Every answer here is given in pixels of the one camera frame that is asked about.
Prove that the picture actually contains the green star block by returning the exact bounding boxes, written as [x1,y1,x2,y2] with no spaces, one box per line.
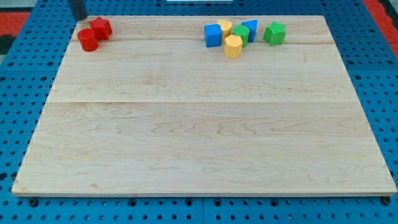
[263,21,286,46]

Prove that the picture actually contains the blue triangle block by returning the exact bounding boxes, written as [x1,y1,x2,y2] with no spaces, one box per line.
[241,19,258,43]

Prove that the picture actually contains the yellow hexagon block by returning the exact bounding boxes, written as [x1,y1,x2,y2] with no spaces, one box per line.
[224,35,243,58]

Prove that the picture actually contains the yellow heart block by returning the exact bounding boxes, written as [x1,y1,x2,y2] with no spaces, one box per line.
[217,19,233,42]

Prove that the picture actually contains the red cylinder block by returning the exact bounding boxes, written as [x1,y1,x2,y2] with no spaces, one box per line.
[77,29,99,52]

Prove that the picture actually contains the red star block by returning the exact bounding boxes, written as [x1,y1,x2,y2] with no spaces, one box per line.
[89,16,113,40]

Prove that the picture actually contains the blue cube block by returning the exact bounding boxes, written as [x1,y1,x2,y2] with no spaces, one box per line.
[204,24,223,48]

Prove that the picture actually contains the green cylinder block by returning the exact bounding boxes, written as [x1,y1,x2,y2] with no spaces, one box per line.
[233,25,250,47]

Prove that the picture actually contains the light wooden board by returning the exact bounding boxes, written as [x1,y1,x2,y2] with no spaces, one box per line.
[12,16,397,197]

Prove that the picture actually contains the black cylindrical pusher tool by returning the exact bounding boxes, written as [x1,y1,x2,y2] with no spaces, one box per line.
[68,0,88,21]

